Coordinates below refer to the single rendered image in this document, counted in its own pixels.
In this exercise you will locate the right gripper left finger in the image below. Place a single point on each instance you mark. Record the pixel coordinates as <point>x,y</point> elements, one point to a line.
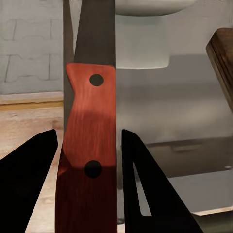
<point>22,175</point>

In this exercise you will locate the fixed window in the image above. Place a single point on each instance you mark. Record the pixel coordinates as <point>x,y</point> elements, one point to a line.
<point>31,54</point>

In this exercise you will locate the parer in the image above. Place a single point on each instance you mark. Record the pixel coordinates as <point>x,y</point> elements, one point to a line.
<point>86,185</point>

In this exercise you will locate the cutting board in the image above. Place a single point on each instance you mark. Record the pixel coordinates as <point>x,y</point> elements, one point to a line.
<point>222,42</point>

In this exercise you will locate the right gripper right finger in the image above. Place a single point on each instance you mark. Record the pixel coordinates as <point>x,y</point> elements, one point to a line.
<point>169,213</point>

